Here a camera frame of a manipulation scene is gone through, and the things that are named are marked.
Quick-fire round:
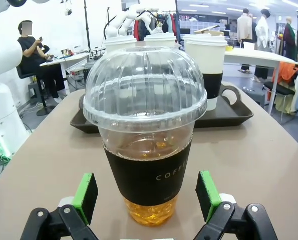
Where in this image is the black light stand pole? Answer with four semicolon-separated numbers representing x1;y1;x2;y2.
83;0;91;55

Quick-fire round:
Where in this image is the figure in beige jacket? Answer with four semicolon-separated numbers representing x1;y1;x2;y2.
236;8;255;75

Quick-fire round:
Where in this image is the white work desk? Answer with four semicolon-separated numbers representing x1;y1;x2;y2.
39;52;91;96

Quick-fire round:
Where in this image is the clothes rack with garments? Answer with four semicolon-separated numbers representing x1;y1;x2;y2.
133;11;181;42

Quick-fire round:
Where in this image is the orange garment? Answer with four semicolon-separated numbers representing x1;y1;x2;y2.
272;61;298;86

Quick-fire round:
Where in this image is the black office chair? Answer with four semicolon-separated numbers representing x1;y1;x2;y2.
16;64;52;117

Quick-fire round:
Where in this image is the mannequin in green garment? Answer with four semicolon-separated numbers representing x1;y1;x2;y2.
282;15;298;61

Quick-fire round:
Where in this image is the small white paper cup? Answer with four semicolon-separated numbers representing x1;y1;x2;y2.
104;36;137;54
143;33;176;49

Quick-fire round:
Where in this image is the brown plastic serving tray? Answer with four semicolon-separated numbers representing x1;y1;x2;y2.
70;82;254;135

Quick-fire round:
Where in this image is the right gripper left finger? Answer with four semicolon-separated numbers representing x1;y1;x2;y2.
20;172;100;240

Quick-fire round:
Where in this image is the cardboard box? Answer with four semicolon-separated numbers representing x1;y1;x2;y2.
193;24;225;36

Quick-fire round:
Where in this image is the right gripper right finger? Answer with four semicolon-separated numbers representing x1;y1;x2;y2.
195;170;278;240

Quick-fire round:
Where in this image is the white paper cup black sleeve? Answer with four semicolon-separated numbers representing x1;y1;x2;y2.
184;34;228;112

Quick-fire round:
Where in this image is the long white table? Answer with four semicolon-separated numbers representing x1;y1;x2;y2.
223;46;298;116

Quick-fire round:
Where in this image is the black stool chair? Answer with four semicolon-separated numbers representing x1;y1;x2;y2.
262;80;296;116

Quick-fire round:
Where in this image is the clear dome cup with tea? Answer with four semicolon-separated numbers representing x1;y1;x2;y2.
83;45;208;227

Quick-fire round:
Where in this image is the seated person in black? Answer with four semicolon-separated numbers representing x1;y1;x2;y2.
17;19;66;103

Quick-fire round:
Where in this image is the figure in white coat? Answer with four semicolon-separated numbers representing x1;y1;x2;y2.
254;8;273;83

